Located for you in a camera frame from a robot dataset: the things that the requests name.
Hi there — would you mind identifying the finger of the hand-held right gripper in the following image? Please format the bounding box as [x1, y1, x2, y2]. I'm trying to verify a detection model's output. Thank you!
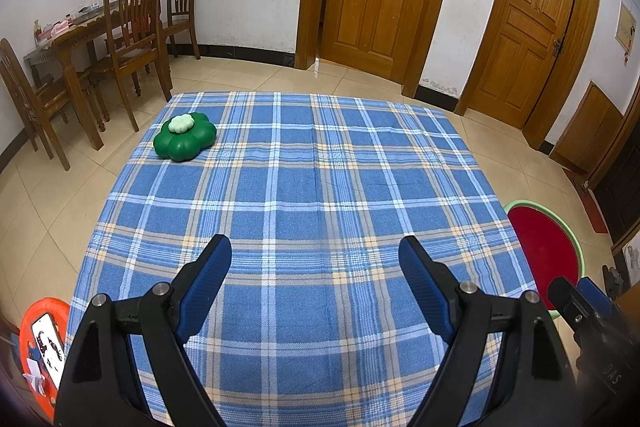
[546, 276, 601, 347]
[579, 278, 616, 322]

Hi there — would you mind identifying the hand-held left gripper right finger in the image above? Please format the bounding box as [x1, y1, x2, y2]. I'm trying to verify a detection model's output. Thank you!
[398, 235, 583, 427]

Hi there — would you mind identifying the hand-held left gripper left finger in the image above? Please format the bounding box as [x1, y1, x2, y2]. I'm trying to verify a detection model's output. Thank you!
[54, 234, 233, 427]

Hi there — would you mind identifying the red basin with green rim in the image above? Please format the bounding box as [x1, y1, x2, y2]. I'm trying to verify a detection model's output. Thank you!
[502, 200, 586, 320]

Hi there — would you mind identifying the black shoe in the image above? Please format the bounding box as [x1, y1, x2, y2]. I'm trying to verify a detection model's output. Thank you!
[601, 264, 624, 300]

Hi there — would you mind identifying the red doormat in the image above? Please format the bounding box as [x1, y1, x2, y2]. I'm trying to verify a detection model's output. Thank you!
[562, 167, 607, 234]

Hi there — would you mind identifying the dark door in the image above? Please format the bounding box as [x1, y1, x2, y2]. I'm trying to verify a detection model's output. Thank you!
[587, 97, 640, 258]

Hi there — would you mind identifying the blue plaid tablecloth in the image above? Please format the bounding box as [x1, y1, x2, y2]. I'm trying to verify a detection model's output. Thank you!
[65, 92, 538, 427]

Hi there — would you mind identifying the green flower-shaped container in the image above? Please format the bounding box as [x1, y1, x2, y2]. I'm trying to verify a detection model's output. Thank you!
[153, 112, 217, 162]

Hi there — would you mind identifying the smartphone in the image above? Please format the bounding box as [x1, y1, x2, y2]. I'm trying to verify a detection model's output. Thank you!
[31, 313, 67, 392]

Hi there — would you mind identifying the small wooden cabinet door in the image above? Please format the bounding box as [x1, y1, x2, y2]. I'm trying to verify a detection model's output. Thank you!
[549, 81, 626, 175]

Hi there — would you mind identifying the orange plastic stool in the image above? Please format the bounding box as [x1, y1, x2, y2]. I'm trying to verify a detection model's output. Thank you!
[19, 298, 72, 424]

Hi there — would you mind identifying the wooden dining table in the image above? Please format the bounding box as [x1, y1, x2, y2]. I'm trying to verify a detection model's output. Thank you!
[24, 0, 168, 151]

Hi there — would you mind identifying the pile of table clutter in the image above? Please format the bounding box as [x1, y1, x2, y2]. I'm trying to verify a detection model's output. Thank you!
[32, 0, 108, 48]

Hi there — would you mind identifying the wooden door with handle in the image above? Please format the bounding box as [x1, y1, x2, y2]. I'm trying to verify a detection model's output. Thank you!
[454, 0, 604, 151]

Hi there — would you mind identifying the framed wall notice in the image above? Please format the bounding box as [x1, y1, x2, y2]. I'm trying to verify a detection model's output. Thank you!
[614, 1, 639, 58]

